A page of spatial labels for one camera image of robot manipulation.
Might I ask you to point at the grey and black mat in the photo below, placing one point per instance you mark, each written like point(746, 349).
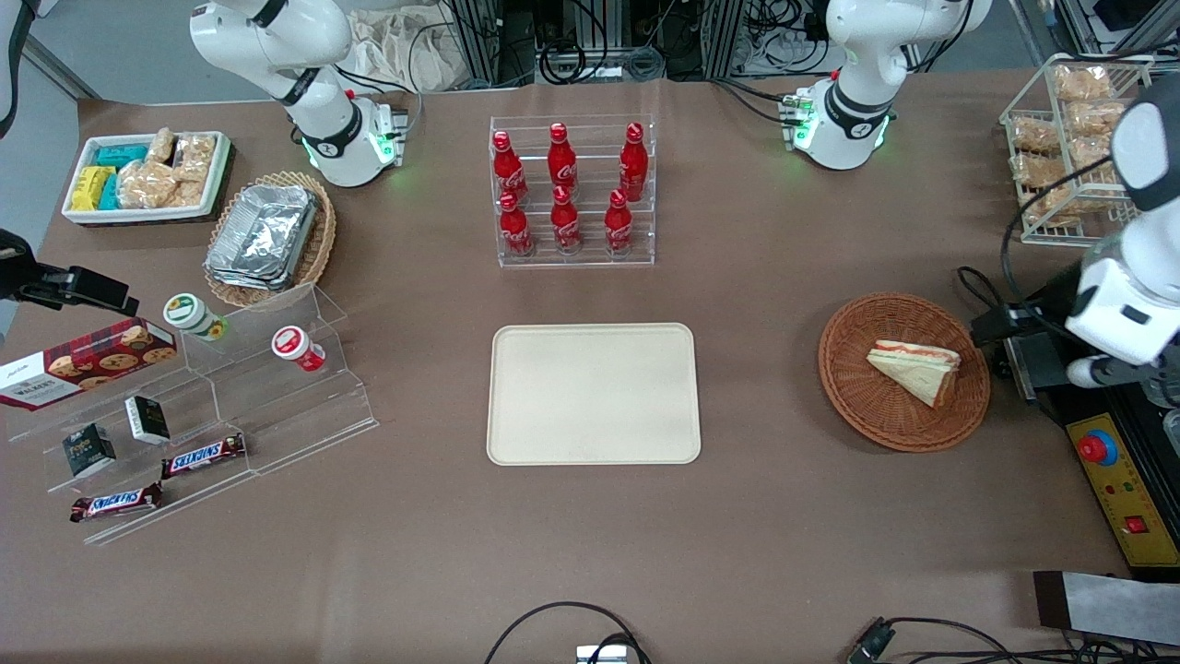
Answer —
point(1115, 604)

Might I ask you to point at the clear bag of fried snacks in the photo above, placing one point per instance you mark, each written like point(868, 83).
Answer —
point(1095, 118)
point(1091, 152)
point(1083, 83)
point(1040, 171)
point(1034, 135)
point(1051, 205)

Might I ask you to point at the round brown wicker basket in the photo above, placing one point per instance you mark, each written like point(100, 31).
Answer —
point(885, 415)

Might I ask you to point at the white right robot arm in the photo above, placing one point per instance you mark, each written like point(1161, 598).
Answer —
point(323, 111)

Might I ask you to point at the stack of foil containers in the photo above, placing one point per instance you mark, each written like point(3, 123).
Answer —
point(263, 235)

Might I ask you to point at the green-lidded yogurt cup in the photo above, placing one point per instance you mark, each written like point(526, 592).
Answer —
point(194, 315)

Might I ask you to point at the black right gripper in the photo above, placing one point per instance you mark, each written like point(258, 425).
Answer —
point(26, 278)

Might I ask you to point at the oval light wicker basket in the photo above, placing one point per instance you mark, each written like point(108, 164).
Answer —
point(318, 249)

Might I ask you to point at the red Coca-Cola bottle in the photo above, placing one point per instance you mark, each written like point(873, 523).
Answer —
point(514, 229)
point(506, 171)
point(561, 161)
point(633, 164)
point(565, 224)
point(618, 228)

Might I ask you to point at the red-lidded yogurt cup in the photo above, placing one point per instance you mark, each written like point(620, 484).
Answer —
point(297, 349)

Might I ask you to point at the clear bag of crackers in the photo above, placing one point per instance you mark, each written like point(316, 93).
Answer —
point(191, 192)
point(146, 184)
point(195, 155)
point(161, 146)

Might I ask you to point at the clear plastic container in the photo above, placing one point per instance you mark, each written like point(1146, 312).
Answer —
point(1163, 392)

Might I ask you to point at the teal snack packet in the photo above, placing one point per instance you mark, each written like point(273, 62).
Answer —
point(111, 194)
point(122, 155)

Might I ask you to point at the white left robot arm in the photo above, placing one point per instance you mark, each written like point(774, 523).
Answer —
point(857, 101)

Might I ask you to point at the yellow snack packet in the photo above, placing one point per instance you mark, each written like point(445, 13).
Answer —
point(90, 187)

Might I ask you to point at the small black box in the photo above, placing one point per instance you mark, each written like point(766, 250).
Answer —
point(147, 420)
point(89, 450)

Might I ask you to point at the beige cloth bag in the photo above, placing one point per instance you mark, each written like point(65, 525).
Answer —
point(406, 51)

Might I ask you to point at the Snickers bar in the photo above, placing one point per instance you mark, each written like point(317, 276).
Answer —
point(115, 503)
point(203, 456)

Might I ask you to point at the red emergency stop button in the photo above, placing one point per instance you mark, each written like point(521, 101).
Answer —
point(1097, 449)

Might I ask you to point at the beige plastic tray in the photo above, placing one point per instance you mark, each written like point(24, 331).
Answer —
point(593, 394)

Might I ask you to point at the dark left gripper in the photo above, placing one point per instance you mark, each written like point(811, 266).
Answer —
point(1048, 305)

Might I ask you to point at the clear acrylic bottle rack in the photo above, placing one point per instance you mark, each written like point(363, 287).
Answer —
point(590, 258)

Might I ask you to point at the black machine with yellow panel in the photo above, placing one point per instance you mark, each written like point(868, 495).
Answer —
point(1120, 498)

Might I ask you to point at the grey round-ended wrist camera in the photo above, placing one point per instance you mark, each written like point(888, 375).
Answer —
point(1085, 373)

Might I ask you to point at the white rectangular snack bin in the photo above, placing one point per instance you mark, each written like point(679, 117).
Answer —
point(83, 215)

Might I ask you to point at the silver connector block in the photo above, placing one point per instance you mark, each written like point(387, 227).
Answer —
point(602, 655)

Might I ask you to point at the clear acrylic stepped stand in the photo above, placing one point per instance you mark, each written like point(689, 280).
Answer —
point(304, 415)
point(198, 493)

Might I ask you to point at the red Walkers cookie box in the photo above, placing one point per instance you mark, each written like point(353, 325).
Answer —
point(83, 364)

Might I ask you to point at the triangular sandwich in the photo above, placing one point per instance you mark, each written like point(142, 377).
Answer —
point(917, 369)

